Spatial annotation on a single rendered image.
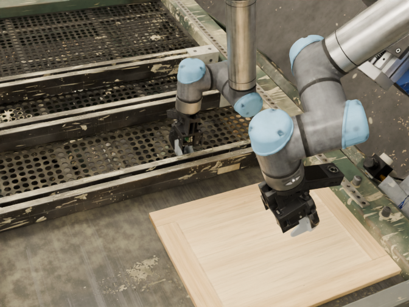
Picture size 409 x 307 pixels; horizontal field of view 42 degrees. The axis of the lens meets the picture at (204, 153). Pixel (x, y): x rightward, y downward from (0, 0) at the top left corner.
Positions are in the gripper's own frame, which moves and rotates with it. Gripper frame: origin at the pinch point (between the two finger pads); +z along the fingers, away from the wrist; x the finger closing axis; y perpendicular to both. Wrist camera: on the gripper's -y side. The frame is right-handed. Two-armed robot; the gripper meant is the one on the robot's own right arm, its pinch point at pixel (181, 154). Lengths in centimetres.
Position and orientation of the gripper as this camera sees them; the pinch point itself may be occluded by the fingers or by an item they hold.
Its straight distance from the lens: 173.4
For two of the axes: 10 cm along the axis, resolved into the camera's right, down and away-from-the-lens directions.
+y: 4.2, 6.3, -6.6
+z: -1.0, 7.5, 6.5
